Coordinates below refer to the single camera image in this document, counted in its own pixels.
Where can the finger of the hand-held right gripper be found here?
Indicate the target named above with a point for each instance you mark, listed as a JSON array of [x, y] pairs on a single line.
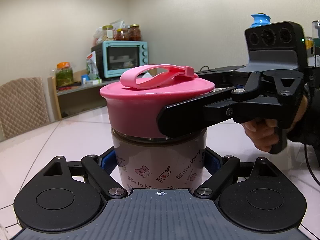
[[222, 71], [190, 117]]

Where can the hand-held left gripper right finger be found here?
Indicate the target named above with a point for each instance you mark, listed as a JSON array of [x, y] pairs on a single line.
[[212, 163]]

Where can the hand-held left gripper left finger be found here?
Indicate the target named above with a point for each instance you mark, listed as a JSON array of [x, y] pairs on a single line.
[[108, 161]]

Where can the cartoon print bottle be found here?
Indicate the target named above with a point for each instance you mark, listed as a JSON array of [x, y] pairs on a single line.
[[160, 160]]

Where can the person's right forearm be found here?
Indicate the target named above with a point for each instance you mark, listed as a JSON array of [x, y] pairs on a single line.
[[311, 120]]

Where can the person's right hand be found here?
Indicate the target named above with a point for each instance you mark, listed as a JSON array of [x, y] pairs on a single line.
[[260, 136]]

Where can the blue thermos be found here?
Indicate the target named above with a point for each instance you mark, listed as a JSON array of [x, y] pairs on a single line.
[[260, 20]]

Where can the wooden shelf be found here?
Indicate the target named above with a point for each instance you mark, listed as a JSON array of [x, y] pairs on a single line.
[[72, 97]]

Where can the teal toaster oven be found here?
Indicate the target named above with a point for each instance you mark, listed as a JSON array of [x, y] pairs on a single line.
[[122, 58]]

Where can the green jar with orange lid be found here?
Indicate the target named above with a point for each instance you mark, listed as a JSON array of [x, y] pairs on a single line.
[[64, 76]]

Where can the green white snack packet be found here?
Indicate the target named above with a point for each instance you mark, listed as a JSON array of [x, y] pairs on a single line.
[[92, 66]]

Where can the beige quilted chair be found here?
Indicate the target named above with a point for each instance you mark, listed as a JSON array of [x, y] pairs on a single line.
[[22, 105]]

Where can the small red contents jar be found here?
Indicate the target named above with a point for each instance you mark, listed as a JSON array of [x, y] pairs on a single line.
[[122, 35]]

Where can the white paper boxes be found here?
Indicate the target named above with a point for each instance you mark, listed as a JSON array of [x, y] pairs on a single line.
[[118, 24]]

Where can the gold lid jar pale contents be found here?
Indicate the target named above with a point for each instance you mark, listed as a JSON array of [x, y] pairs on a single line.
[[108, 33]]

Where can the clear plastic bag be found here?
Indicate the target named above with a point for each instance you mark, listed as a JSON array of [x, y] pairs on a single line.
[[98, 36]]

